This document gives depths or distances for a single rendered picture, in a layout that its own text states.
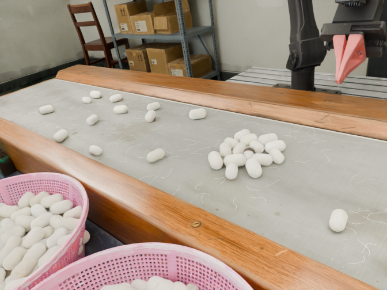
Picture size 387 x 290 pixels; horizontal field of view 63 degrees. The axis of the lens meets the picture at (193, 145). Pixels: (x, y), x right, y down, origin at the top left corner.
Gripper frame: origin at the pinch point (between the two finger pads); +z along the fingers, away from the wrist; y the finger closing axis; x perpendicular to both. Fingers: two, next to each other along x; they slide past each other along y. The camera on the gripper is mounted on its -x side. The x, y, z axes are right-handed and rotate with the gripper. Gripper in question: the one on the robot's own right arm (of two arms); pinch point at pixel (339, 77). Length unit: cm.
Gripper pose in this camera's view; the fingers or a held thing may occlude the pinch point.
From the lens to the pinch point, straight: 61.7
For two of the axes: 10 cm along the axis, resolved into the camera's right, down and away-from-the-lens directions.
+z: -3.9, 9.0, -1.8
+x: 5.3, 3.8, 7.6
